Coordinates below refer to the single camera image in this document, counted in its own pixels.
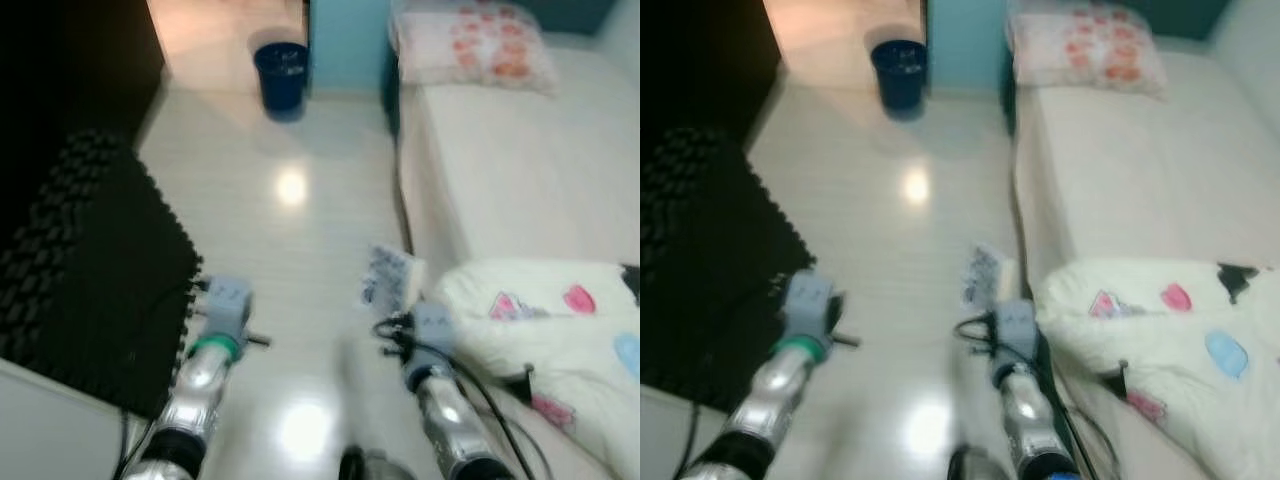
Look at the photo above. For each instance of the cream cartoon print quilt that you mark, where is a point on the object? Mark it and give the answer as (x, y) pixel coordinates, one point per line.
(560, 340)
(1160, 330)

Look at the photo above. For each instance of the pink pillow with orange squares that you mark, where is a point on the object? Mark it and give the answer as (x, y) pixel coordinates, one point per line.
(470, 45)
(1085, 45)

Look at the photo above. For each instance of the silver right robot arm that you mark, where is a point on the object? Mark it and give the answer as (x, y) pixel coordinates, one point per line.
(450, 420)
(1030, 420)

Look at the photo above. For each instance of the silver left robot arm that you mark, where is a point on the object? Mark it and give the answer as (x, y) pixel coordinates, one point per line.
(195, 400)
(765, 400)

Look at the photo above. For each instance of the black foam mat stack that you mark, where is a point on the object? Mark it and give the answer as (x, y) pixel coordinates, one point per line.
(710, 270)
(90, 270)

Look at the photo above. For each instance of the robot right leg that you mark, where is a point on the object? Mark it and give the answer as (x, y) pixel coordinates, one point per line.
(372, 465)
(978, 465)

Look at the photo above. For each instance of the blue round trash bin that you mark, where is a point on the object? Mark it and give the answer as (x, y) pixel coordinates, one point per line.
(900, 75)
(282, 75)

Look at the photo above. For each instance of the black wardrobe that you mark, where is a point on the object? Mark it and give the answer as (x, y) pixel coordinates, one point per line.
(690, 60)
(60, 60)

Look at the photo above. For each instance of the mattress with white sheet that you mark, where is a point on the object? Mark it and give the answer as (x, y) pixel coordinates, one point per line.
(1140, 170)
(520, 170)

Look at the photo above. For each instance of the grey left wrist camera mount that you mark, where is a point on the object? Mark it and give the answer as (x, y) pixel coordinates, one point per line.
(810, 300)
(227, 305)

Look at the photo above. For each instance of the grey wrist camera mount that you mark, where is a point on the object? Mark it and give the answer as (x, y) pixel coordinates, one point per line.
(1017, 328)
(227, 305)
(810, 300)
(435, 330)

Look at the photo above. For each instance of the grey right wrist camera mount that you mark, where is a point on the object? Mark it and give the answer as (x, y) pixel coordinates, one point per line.
(1017, 328)
(435, 330)

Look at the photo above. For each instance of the black door frame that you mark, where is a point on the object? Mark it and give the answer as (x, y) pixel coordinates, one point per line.
(306, 20)
(923, 20)

